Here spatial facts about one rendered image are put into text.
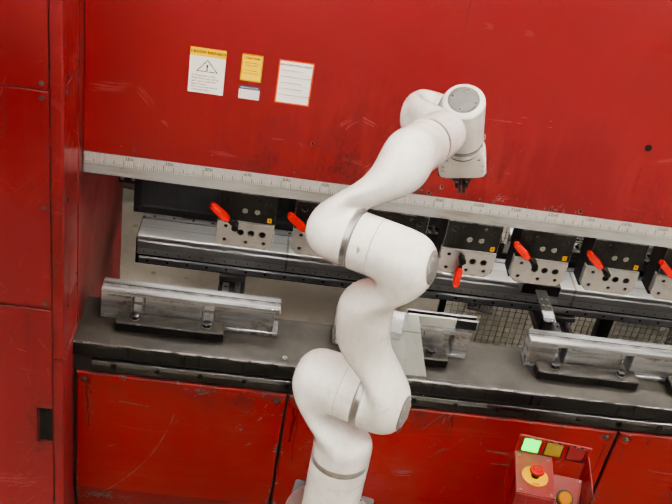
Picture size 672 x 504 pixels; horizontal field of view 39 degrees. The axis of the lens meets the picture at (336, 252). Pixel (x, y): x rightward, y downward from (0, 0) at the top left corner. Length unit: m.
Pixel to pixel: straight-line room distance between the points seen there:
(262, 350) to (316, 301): 1.72
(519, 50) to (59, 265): 1.22
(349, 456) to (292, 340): 0.89
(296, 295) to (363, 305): 2.80
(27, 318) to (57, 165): 0.46
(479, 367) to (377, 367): 1.10
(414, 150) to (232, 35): 0.86
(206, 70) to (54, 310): 0.72
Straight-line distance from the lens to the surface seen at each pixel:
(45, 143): 2.27
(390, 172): 1.55
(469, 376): 2.78
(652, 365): 2.99
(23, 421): 2.80
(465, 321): 2.77
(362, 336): 1.68
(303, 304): 4.38
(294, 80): 2.34
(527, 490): 2.65
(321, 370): 1.84
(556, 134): 2.47
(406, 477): 2.98
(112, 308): 2.77
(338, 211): 1.57
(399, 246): 1.54
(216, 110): 2.39
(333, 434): 1.92
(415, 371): 2.55
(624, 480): 3.11
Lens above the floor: 2.60
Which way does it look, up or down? 33 degrees down
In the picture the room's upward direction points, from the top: 10 degrees clockwise
